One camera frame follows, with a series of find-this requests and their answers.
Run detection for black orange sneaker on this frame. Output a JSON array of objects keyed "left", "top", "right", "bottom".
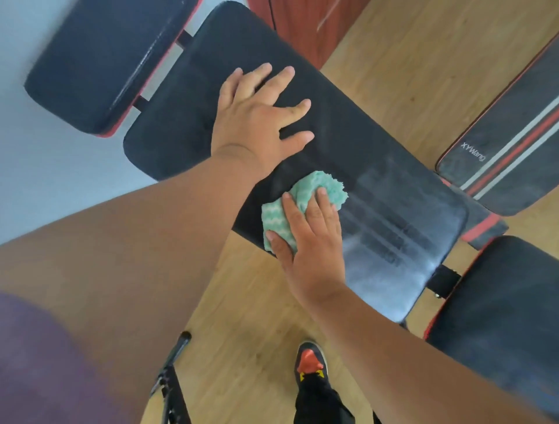
[{"left": 294, "top": 341, "right": 329, "bottom": 386}]

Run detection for person's left forearm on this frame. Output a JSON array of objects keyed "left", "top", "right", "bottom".
[{"left": 0, "top": 146, "right": 266, "bottom": 424}]

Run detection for black seat pad red trim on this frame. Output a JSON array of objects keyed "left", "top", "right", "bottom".
[{"left": 423, "top": 235, "right": 559, "bottom": 423}]

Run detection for purple shirt sleeve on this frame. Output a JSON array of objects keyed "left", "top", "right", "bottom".
[{"left": 0, "top": 290, "right": 132, "bottom": 424}]

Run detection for black metal bench bracket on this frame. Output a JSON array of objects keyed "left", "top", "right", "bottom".
[{"left": 425, "top": 264, "right": 463, "bottom": 300}]

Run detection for reddish brown wooden cabinet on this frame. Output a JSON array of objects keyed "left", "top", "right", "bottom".
[{"left": 246, "top": 0, "right": 372, "bottom": 70}]

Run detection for green white cleaning cloth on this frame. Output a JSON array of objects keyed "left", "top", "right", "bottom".
[{"left": 261, "top": 170, "right": 349, "bottom": 254}]

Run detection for person's right forearm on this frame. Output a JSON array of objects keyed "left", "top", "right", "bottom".
[{"left": 300, "top": 282, "right": 547, "bottom": 424}]

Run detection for person's left hand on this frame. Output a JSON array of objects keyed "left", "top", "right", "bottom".
[{"left": 210, "top": 63, "right": 315, "bottom": 178}]

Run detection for black trouser leg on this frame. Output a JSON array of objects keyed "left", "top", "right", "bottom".
[{"left": 293, "top": 375, "right": 355, "bottom": 424}]

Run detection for black bench connecting bars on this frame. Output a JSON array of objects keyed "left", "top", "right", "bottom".
[{"left": 131, "top": 29, "right": 195, "bottom": 112}]

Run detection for person's right hand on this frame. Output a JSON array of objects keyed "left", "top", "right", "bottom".
[{"left": 265, "top": 186, "right": 348, "bottom": 309}]

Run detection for small black pad red stripe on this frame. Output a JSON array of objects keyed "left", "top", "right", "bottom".
[{"left": 438, "top": 176, "right": 510, "bottom": 251}]

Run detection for large black bench back pad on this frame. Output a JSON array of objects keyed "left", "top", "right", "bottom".
[{"left": 123, "top": 0, "right": 469, "bottom": 324}]

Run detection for black striped bench pad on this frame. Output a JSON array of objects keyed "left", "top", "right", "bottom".
[{"left": 436, "top": 32, "right": 559, "bottom": 217}]

